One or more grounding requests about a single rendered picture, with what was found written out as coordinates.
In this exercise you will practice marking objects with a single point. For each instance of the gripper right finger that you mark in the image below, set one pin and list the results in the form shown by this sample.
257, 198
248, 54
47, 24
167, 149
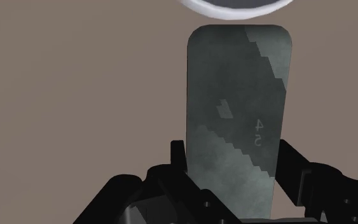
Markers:
321, 186

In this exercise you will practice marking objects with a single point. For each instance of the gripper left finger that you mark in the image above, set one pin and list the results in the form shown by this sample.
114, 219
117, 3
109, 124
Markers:
169, 189

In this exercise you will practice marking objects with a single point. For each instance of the dark grey phone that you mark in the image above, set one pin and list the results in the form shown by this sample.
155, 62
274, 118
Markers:
234, 124

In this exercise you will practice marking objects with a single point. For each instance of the white round bowl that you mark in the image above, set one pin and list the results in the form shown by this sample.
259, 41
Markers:
234, 11

